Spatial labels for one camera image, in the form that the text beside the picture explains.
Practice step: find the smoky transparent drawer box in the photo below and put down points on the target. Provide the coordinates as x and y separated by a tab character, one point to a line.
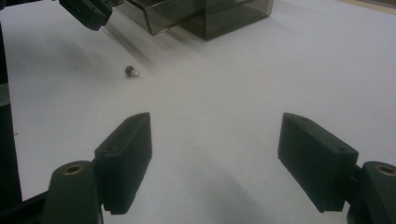
230	18

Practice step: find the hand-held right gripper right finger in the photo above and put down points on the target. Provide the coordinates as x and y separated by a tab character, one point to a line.
316	161

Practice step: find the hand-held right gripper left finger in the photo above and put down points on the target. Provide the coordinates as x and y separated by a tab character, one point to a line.
126	161

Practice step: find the white table board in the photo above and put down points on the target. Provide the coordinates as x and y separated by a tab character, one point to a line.
218	93

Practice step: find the small brown bead earring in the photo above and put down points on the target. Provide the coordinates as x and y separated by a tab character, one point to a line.
131	71

